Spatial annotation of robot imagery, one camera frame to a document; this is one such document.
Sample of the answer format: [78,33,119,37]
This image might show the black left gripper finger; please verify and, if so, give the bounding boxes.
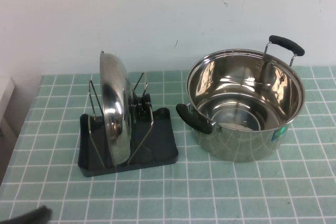
[0,206,54,224]

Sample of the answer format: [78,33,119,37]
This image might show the stainless steel pot lid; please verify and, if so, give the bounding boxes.
[99,50,153,167]

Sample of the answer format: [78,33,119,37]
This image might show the green checked tablecloth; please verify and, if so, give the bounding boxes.
[0,65,336,224]

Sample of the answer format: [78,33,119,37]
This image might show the black lid rack wire dividers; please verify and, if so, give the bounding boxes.
[77,71,180,178]

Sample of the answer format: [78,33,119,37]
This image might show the stainless steel pot black handles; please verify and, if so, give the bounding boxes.
[175,35,306,163]

